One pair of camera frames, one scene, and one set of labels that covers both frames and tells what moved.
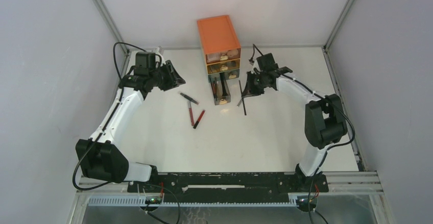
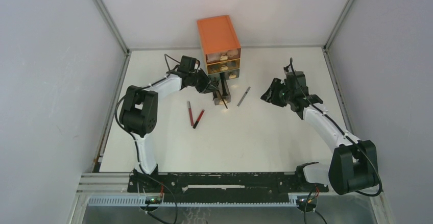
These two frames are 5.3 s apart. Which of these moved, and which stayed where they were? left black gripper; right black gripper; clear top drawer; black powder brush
Moved: right black gripper; left black gripper
Stayed: black powder brush; clear top drawer
